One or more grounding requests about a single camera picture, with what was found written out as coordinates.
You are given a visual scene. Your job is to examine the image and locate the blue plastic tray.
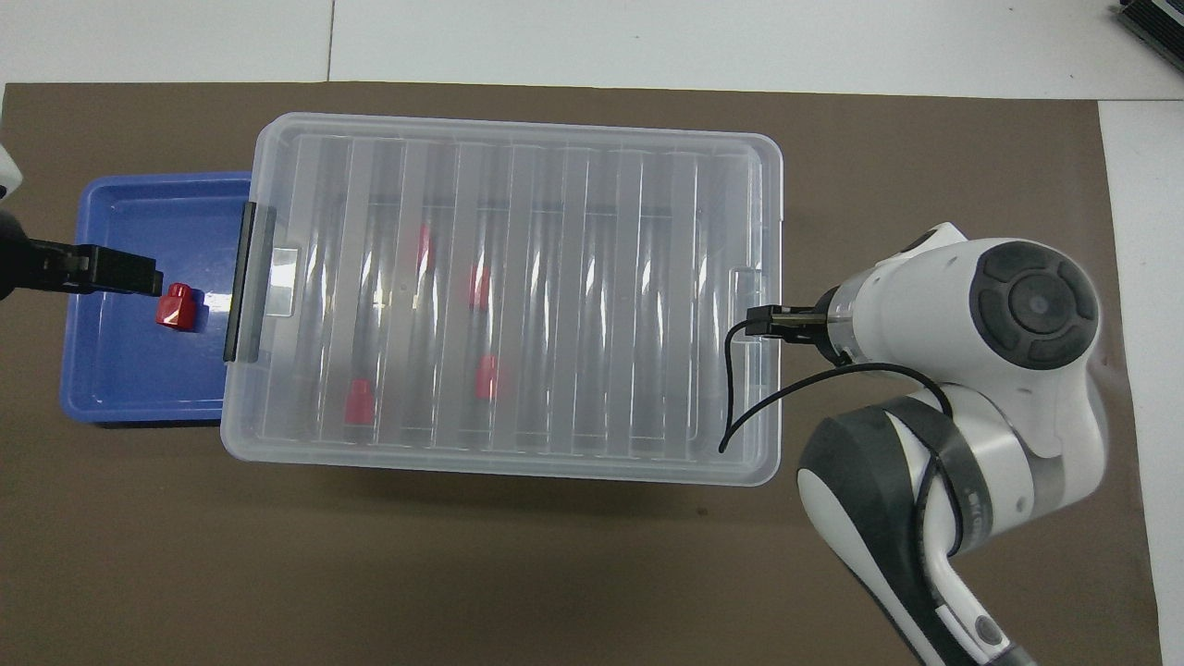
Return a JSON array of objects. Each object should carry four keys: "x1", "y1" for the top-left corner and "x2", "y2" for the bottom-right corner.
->
[{"x1": 60, "y1": 170, "x2": 256, "y2": 427}]

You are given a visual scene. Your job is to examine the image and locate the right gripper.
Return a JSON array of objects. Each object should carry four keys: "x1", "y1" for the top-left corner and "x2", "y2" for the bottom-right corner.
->
[{"x1": 785, "y1": 289, "x2": 845, "y2": 364}]

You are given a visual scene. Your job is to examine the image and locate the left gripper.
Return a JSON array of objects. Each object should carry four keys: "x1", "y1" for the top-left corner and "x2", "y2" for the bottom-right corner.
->
[{"x1": 0, "y1": 214, "x2": 94, "y2": 303}]

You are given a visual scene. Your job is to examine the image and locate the clear plastic storage box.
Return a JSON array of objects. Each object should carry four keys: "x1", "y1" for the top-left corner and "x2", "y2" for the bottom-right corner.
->
[{"x1": 242, "y1": 129, "x2": 771, "y2": 465}]

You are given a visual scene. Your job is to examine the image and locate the clear plastic box lid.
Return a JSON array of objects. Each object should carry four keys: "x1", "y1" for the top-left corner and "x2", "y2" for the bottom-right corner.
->
[{"x1": 220, "y1": 112, "x2": 785, "y2": 487}]

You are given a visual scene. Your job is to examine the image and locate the black cable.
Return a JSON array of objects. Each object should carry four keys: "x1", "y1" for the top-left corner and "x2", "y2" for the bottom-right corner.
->
[{"x1": 719, "y1": 314, "x2": 957, "y2": 454}]

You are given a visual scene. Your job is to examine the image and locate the black stand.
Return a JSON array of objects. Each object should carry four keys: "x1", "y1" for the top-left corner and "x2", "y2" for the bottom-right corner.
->
[{"x1": 1113, "y1": 0, "x2": 1184, "y2": 64}]

